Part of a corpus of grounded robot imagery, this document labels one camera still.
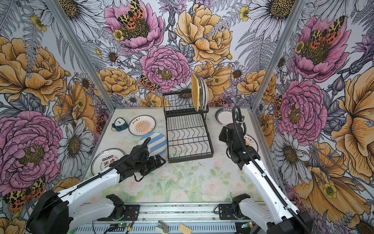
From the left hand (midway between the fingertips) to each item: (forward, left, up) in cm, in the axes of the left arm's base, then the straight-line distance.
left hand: (159, 169), depth 83 cm
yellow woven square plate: (+36, -21, +27) cm, 49 cm away
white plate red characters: (+10, +37, -6) cm, 39 cm away
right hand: (+12, -36, +17) cm, 42 cm away
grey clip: (-27, -4, -4) cm, 27 cm away
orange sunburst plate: (+37, +19, -7) cm, 42 cm away
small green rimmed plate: (+45, -45, -6) cm, 64 cm away
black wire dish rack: (+28, -17, -4) cm, 33 cm away
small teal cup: (+33, +32, -2) cm, 47 cm away
